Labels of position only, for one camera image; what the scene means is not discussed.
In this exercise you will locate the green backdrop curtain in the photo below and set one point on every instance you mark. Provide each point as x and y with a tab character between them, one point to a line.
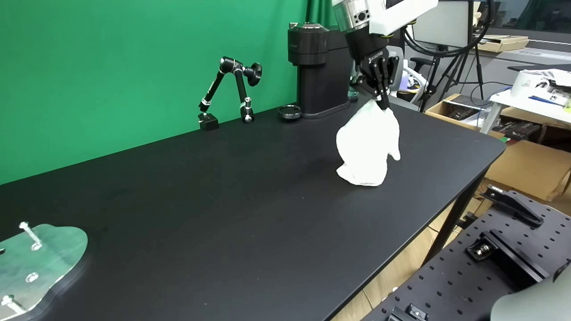
83	79

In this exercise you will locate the white cloth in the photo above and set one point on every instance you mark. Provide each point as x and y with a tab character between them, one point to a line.
364	143

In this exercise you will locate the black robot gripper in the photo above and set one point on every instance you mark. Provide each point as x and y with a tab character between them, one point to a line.
381	70

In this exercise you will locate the black robot base pedestal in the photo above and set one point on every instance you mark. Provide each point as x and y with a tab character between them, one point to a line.
323	62

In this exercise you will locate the clear acrylic plate with screws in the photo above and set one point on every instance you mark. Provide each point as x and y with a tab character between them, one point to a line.
33	262

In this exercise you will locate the black perforated breadboard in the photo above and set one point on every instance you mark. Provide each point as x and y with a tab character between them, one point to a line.
493	257

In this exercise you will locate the small black round cap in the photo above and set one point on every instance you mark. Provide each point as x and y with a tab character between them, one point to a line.
290	112

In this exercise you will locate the brown cardboard box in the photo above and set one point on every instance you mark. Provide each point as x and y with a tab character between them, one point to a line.
534	169

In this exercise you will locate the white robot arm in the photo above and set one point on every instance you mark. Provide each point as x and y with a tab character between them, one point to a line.
368	25

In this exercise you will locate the black tripod stand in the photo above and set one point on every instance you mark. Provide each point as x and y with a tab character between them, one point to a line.
441	39

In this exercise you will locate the black bracket on breadboard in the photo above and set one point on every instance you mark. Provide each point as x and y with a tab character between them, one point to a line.
509	202

